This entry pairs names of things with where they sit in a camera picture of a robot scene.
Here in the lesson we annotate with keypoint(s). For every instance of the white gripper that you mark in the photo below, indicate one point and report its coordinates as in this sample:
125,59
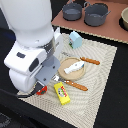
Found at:
28,66

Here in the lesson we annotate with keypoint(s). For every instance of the red toy tomato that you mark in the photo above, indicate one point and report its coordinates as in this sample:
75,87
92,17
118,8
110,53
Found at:
42,91

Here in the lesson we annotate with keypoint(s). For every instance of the yellow toy butter box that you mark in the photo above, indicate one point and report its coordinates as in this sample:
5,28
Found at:
62,93

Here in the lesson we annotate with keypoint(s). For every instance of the light blue toy carton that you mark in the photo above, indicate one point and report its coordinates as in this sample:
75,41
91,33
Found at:
75,40

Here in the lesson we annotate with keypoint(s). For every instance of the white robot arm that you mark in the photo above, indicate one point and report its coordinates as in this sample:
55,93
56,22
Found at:
30,20

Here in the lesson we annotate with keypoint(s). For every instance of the round wooden plate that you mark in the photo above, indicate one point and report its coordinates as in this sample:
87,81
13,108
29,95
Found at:
68,65

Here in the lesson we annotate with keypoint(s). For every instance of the beige woven placemat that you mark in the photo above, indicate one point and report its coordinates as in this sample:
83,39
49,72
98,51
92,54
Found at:
82,109

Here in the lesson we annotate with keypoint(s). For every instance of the small grey pot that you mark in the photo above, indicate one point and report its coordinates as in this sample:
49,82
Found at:
72,11

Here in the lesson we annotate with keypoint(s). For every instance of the large grey pot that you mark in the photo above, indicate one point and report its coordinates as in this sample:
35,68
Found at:
95,14

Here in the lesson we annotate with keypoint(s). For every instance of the pink wooden tray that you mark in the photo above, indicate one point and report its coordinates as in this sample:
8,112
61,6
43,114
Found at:
109,30

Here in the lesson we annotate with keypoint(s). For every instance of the beige bowl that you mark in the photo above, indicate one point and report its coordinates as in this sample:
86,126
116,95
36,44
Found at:
124,16

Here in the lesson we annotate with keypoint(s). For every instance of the fork with wooden handle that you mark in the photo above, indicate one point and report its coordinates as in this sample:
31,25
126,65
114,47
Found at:
76,85

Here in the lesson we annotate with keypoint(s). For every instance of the knife with wooden handle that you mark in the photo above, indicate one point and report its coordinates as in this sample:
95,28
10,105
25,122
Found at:
82,58

